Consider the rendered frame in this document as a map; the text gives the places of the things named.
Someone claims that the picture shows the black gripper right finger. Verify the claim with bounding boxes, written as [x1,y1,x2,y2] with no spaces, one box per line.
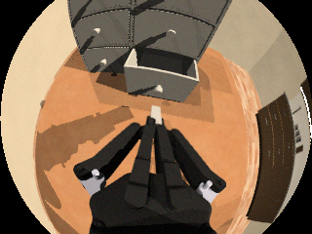
[153,106,226,212]

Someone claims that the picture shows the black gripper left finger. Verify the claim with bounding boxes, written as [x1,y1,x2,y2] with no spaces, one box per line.
[73,105,156,211]

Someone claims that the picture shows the grey small chest of drawers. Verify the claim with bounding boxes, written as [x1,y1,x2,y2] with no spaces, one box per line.
[67,0,232,73]

